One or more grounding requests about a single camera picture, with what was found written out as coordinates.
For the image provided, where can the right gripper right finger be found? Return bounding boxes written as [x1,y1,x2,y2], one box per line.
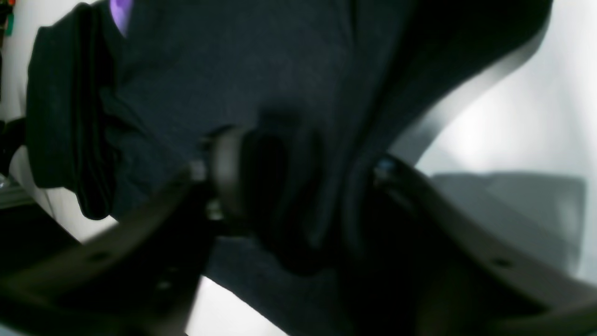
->
[345,156,596,336]

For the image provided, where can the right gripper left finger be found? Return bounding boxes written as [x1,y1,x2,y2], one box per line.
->
[1,128,250,336]

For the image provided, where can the black T-shirt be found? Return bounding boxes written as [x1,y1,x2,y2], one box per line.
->
[26,0,552,336]

